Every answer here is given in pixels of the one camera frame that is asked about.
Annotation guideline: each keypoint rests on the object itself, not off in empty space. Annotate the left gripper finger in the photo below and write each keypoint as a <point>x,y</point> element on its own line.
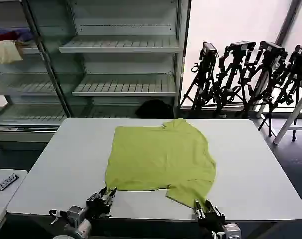
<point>112,195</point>
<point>103,193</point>

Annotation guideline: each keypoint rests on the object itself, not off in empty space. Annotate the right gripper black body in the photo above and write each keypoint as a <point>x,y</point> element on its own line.
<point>212,222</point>

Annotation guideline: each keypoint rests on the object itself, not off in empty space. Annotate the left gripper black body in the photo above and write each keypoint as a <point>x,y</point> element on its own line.
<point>98,207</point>

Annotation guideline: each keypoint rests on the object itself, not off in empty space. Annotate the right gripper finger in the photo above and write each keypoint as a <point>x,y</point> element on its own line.
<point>199,210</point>
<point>212,207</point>

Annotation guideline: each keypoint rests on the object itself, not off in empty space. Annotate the green shirt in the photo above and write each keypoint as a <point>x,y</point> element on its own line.
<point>161,161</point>

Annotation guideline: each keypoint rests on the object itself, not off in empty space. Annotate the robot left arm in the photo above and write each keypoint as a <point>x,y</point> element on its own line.
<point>77,219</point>

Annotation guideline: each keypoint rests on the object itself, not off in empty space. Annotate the black bag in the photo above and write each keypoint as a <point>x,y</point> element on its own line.
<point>154,108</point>

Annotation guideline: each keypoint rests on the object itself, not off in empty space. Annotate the white table with legs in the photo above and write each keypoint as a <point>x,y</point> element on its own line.
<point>290,119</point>

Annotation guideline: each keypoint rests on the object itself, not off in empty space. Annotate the metal rack with cloths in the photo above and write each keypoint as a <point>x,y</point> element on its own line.
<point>24,84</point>

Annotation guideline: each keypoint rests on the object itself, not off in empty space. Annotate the grey slatted shelving unit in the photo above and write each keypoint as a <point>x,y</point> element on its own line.
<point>126,44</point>

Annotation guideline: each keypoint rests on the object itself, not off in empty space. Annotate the black tripod with camera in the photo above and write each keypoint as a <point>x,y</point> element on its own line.
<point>203,82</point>
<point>234,74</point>
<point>296,72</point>
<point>268,74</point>

